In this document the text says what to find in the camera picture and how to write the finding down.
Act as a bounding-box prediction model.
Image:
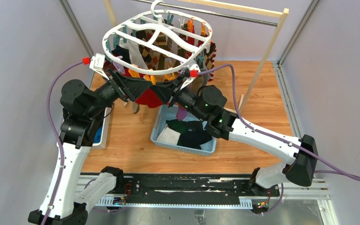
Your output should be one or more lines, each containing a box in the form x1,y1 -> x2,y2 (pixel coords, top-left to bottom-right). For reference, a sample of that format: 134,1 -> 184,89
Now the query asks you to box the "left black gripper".
86,68 -> 153,118

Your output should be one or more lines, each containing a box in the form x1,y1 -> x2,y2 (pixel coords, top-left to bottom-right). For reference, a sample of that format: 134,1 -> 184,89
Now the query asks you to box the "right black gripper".
149,75 -> 206,122

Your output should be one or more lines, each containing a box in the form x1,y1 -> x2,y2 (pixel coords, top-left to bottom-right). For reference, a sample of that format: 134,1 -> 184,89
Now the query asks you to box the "orange clothes peg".
128,68 -> 143,78
164,73 -> 177,81

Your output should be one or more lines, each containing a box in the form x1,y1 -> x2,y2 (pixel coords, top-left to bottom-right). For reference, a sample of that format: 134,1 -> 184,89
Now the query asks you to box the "beige striped ribbed sock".
124,102 -> 140,114

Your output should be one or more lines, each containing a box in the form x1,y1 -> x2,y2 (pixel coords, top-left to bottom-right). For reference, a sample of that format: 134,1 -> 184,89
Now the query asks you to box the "lilac clothes peg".
112,61 -> 126,75

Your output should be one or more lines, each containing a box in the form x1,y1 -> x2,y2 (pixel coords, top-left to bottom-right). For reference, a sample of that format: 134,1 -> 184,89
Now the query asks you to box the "black sock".
177,120 -> 212,150

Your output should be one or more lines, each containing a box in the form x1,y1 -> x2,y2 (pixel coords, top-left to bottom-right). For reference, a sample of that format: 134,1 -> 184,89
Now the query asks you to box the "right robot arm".
151,75 -> 317,195

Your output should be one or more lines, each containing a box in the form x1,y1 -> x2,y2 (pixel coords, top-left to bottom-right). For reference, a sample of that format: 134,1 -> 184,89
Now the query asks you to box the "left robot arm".
28,72 -> 152,225

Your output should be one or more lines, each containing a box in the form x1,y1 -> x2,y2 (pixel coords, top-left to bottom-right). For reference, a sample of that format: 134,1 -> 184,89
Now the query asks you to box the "white oval clip hanger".
102,0 -> 214,76

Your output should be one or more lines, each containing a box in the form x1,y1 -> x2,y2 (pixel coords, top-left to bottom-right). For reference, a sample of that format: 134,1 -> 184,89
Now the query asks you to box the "purple mustard hanging sock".
176,105 -> 188,121

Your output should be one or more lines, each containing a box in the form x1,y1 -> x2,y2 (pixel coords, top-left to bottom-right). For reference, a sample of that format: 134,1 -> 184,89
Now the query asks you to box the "white hanging sock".
119,40 -> 149,69

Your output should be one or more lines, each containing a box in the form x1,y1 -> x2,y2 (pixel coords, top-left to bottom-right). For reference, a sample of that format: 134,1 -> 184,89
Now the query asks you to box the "light blue plastic basket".
150,105 -> 217,156

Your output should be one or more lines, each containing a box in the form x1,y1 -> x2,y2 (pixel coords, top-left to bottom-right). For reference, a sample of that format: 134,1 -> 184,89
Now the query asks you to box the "argyle brown hanging sock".
136,30 -> 170,70

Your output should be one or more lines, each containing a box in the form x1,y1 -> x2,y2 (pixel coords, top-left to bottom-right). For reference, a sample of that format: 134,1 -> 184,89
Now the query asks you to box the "navy hanging sock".
111,45 -> 131,64

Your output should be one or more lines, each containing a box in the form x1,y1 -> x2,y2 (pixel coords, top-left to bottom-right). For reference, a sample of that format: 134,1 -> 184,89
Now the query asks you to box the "dark green sock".
166,119 -> 188,134

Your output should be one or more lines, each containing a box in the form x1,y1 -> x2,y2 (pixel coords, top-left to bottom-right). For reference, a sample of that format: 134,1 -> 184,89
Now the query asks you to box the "white sock in basket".
157,127 -> 181,145

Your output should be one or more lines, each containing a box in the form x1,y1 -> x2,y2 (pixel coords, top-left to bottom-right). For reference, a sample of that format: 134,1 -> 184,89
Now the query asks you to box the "blue cloth in basket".
93,126 -> 103,145

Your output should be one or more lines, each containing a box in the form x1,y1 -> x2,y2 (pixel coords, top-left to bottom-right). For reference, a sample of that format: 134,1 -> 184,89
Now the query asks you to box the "white plastic basket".
92,108 -> 113,149

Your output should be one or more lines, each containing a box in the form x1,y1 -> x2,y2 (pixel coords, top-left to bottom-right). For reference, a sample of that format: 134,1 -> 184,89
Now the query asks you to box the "metal rack rod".
130,0 -> 278,27

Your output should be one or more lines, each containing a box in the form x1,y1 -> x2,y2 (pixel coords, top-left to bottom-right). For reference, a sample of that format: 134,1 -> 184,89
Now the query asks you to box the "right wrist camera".
180,60 -> 200,90

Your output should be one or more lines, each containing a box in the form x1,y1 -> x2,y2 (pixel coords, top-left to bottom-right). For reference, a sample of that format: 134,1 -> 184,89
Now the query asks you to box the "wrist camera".
89,53 -> 109,80
180,60 -> 200,90

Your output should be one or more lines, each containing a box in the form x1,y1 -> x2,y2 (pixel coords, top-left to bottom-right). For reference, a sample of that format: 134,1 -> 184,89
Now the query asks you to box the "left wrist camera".
89,53 -> 109,80

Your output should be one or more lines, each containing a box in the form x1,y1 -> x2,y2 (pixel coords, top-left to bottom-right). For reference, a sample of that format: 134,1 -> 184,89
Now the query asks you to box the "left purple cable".
40,57 -> 91,225

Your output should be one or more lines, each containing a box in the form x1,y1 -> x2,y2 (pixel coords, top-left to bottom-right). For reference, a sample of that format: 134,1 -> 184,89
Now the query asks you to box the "purple cable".
190,63 -> 360,215
40,57 -> 91,225

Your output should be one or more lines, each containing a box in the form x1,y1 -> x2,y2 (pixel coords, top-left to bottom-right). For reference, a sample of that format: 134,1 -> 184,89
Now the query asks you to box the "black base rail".
111,173 -> 280,206

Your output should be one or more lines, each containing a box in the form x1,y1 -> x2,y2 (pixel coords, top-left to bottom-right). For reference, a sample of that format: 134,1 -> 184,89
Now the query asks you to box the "wooden clothes rack frame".
102,0 -> 289,110

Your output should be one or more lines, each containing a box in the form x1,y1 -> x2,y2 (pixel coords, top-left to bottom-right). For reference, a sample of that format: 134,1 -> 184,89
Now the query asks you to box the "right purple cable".
190,63 -> 360,215

